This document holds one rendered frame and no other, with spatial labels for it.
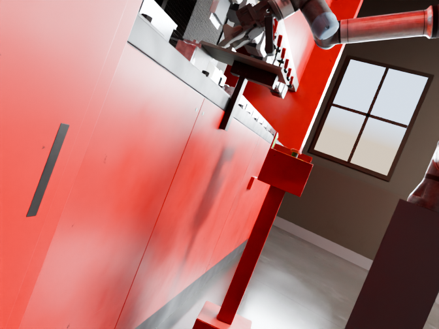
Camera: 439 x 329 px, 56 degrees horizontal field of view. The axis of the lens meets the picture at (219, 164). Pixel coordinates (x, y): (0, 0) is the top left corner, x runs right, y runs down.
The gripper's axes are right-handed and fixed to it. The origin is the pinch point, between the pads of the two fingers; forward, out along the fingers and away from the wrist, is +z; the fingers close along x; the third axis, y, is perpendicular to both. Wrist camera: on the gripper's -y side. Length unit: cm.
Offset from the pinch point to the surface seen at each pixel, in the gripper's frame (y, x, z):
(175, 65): -18, 50, 8
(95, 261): -45, 52, 40
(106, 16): -28, 91, 4
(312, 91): 16, -214, -35
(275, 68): -17.0, 9.4, -10.6
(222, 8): 11.6, 0.9, -5.6
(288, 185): -48, -16, 4
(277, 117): 11, -214, 0
